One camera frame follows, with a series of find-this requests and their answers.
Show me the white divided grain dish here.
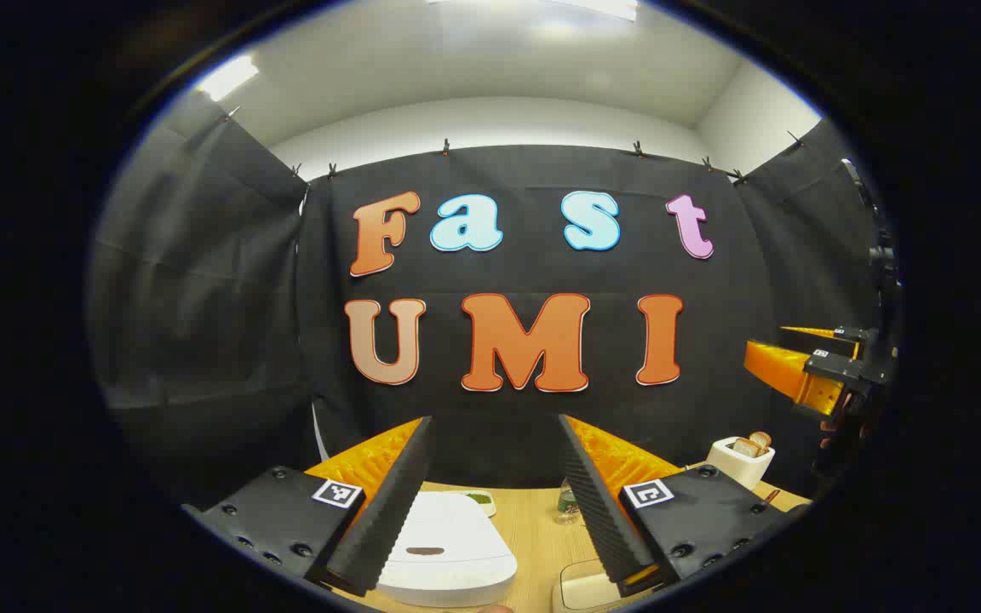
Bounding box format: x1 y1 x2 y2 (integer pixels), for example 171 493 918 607
448 490 496 517

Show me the clear rice container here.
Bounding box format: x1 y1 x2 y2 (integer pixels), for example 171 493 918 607
552 558 628 613

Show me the white rice cooker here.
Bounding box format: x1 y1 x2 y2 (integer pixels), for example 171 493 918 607
376 492 519 607

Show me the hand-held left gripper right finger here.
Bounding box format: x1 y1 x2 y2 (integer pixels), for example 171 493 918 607
557 414 813 597

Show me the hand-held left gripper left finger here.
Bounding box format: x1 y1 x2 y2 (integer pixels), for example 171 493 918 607
182 415 436 597

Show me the ceiling light panel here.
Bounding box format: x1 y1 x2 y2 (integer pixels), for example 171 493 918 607
197 55 260 101

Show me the white toaster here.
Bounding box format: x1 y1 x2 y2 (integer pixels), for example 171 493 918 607
706 436 777 490

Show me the clear plastic water bottle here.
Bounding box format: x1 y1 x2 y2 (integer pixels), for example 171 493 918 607
556 478 583 524

